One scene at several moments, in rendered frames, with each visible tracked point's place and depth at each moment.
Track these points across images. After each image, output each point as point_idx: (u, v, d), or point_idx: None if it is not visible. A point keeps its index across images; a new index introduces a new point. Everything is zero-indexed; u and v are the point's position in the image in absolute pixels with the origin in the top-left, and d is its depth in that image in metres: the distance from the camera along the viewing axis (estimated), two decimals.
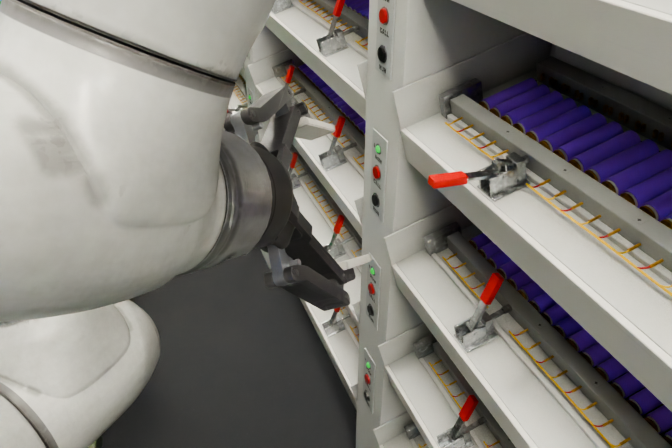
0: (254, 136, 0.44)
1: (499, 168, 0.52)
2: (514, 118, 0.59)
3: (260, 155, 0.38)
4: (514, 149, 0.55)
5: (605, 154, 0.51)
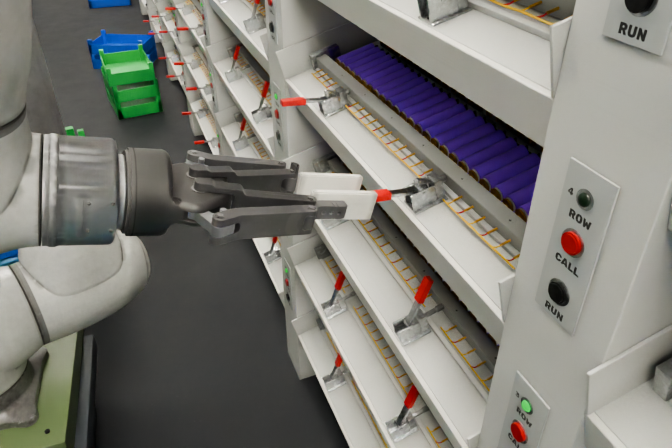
0: None
1: (328, 95, 0.81)
2: (351, 68, 0.88)
3: (135, 148, 0.48)
4: (344, 85, 0.84)
5: (394, 86, 0.80)
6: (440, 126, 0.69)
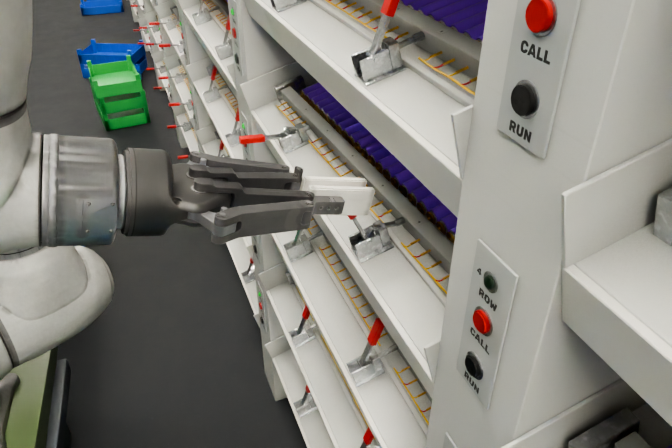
0: None
1: (287, 132, 0.81)
2: (315, 101, 0.88)
3: (134, 148, 0.48)
4: (307, 120, 0.84)
5: (357, 121, 0.81)
6: (400, 165, 0.69)
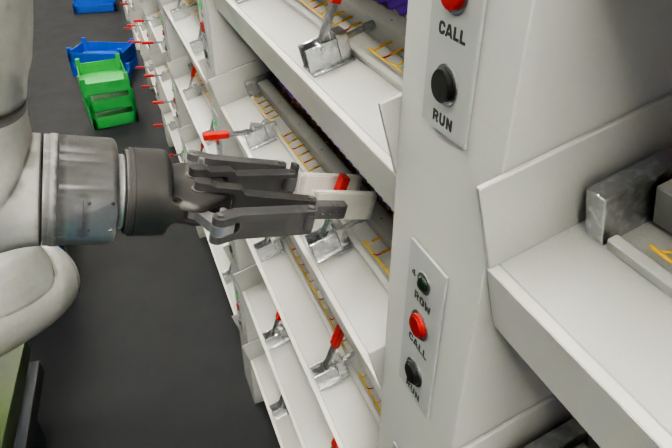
0: None
1: (253, 128, 0.79)
2: (291, 94, 0.86)
3: (135, 147, 0.48)
4: (281, 113, 0.82)
5: None
6: None
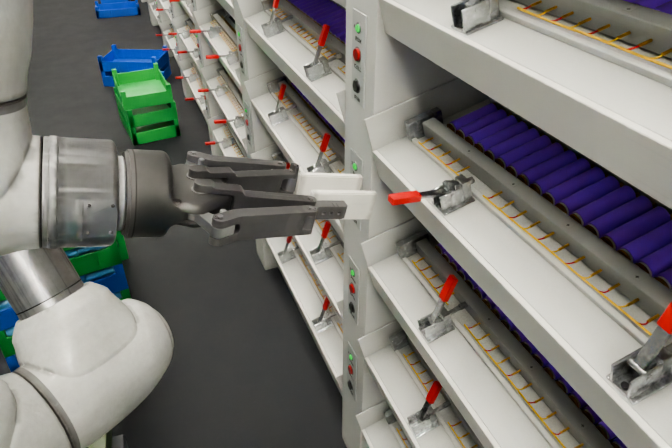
0: None
1: (448, 188, 0.62)
2: (475, 139, 0.69)
3: (134, 149, 0.48)
4: (474, 166, 0.65)
5: (547, 171, 0.62)
6: (645, 244, 0.51)
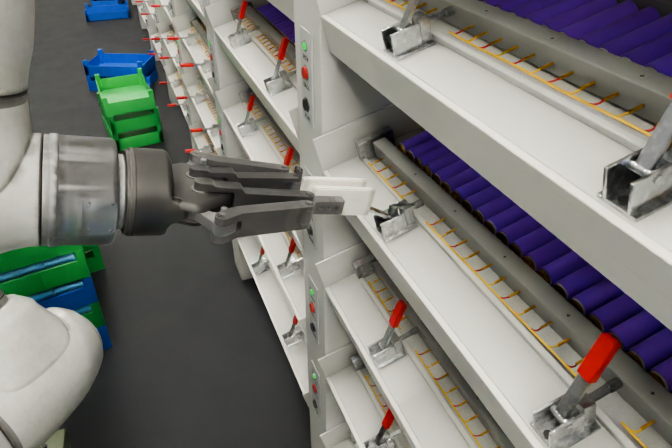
0: None
1: (393, 213, 0.60)
2: (424, 161, 0.67)
3: (135, 147, 0.48)
4: (419, 190, 0.63)
5: (492, 196, 0.60)
6: (580, 279, 0.48)
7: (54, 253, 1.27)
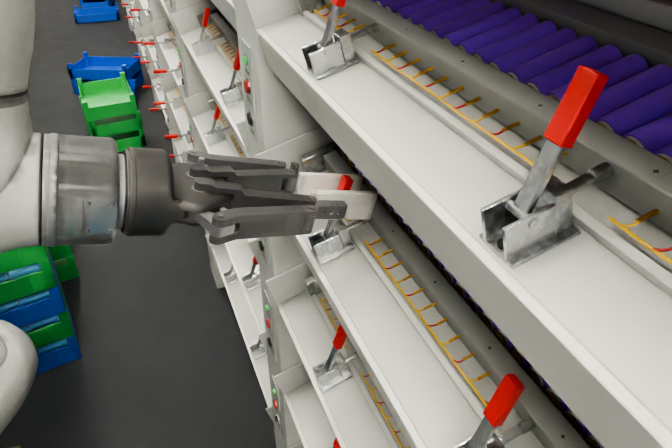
0: None
1: None
2: (368, 178, 0.65)
3: (135, 147, 0.48)
4: None
5: None
6: None
7: (18, 264, 1.25)
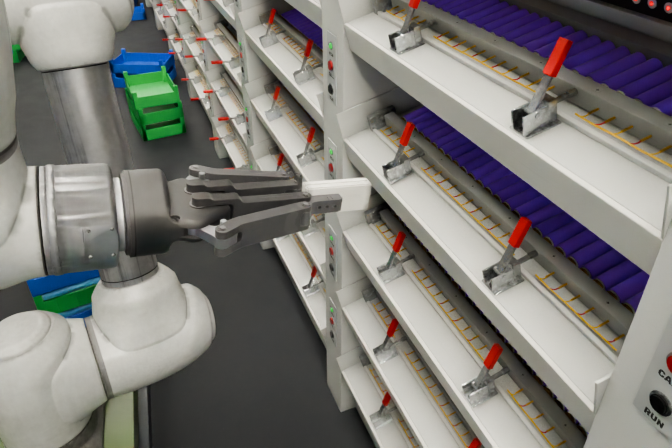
0: None
1: None
2: (419, 128, 0.93)
3: (130, 170, 0.49)
4: (417, 147, 0.89)
5: (465, 151, 0.85)
6: (519, 198, 0.74)
7: None
